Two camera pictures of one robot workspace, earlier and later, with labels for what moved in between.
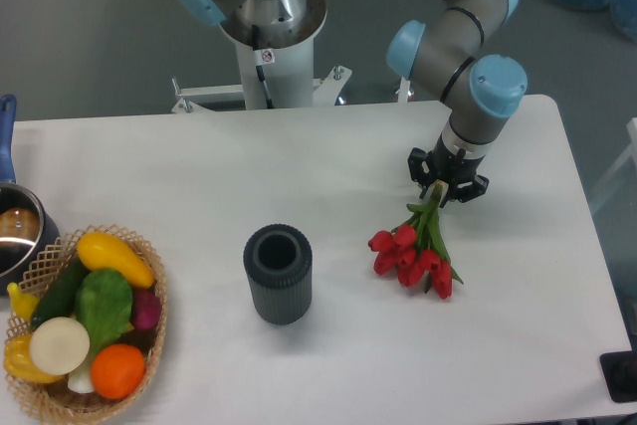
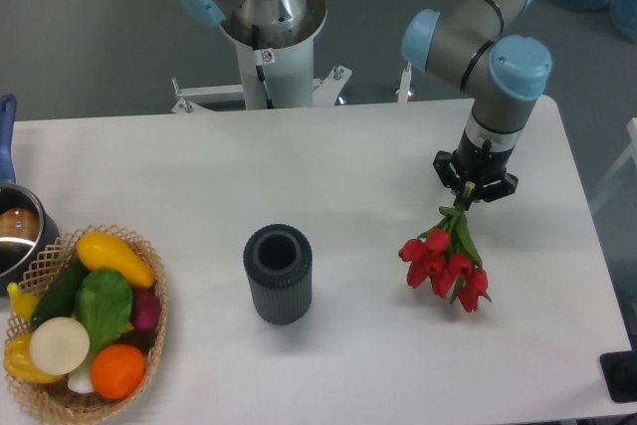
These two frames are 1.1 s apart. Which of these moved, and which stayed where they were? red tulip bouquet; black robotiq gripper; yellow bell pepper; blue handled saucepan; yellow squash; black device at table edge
Moved: black robotiq gripper; red tulip bouquet
Stayed: yellow bell pepper; yellow squash; blue handled saucepan; black device at table edge
